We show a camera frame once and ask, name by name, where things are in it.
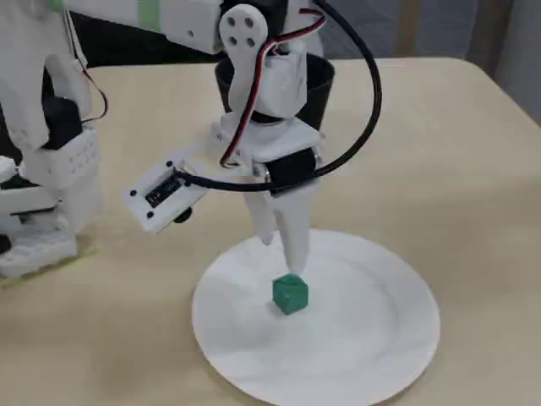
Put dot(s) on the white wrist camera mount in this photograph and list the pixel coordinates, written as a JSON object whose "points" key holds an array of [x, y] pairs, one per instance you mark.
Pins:
{"points": [[139, 203]]}

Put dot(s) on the green tape band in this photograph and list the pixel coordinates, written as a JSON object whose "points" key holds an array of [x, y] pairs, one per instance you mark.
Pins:
{"points": [[148, 14]]}

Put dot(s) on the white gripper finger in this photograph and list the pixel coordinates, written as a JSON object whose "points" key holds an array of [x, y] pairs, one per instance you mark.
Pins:
{"points": [[296, 228], [262, 215]]}

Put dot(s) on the wooden post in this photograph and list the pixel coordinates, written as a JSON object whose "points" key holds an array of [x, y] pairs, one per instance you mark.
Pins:
{"points": [[410, 29]]}

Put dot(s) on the white perforated base plate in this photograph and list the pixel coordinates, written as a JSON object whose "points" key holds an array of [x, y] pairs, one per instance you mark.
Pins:
{"points": [[38, 251]]}

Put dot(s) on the yellow-green tape strip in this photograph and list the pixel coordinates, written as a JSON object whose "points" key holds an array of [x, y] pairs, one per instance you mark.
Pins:
{"points": [[86, 254]]}

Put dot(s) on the black pot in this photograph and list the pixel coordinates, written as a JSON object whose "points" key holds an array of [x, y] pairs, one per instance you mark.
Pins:
{"points": [[319, 93]]}

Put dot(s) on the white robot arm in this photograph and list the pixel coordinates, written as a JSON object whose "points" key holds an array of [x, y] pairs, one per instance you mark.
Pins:
{"points": [[186, 25]]}

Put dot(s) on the green block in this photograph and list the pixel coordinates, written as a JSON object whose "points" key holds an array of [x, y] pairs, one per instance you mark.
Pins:
{"points": [[290, 296]]}

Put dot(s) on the black upholstered chair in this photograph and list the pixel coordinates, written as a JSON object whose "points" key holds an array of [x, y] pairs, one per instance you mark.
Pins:
{"points": [[127, 51]]}

